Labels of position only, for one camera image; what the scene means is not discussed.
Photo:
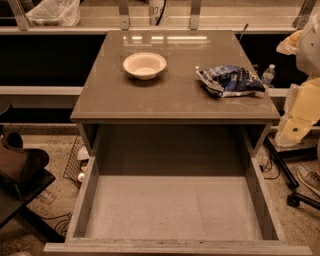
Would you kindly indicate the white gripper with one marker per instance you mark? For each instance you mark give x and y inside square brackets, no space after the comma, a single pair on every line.
[310,53]

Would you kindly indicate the blue chip bag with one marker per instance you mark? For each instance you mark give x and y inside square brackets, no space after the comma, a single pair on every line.
[230,81]

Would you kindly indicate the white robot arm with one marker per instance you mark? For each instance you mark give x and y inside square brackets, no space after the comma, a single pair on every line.
[307,46]

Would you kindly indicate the open grey top drawer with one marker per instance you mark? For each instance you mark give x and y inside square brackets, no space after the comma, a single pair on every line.
[174,190]

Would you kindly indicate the grey cabinet with glossy top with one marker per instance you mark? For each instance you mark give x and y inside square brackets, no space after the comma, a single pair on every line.
[110,95]

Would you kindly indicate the white plastic bag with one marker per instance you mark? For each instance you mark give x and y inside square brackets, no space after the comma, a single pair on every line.
[55,13]

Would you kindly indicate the clear plastic water bottle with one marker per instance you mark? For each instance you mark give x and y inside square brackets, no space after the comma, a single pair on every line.
[268,75]

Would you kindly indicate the grey sneaker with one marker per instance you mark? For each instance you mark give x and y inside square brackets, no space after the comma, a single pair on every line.
[309,178]

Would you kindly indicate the black stand leg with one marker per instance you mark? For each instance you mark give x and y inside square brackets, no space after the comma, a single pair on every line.
[297,155]

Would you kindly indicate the white paper bowl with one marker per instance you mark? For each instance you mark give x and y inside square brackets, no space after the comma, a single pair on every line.
[144,65]

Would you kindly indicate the dark brown chair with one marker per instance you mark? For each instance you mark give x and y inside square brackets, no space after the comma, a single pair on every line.
[22,175]

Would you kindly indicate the black wire basket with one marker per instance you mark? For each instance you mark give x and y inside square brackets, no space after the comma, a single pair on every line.
[74,171]

